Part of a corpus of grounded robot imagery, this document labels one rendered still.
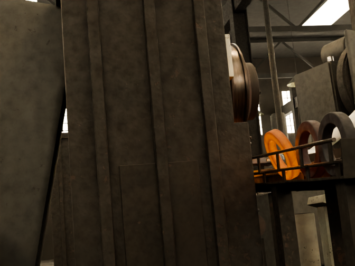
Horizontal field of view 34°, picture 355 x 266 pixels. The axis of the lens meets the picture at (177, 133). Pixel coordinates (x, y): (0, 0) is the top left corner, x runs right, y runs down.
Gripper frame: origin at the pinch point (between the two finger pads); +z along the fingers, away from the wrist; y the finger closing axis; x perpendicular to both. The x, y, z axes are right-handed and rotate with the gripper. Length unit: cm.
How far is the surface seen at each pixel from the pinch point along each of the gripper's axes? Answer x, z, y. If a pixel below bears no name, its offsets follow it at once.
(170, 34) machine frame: 46, 37, -40
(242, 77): 36.0, 0.8, -15.0
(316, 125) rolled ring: -1, 1, -89
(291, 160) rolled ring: -9, 3, -72
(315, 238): -37, -62, 66
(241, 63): 43.4, 0.1, -13.6
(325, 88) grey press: 120, -193, 311
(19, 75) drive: 51, 102, 34
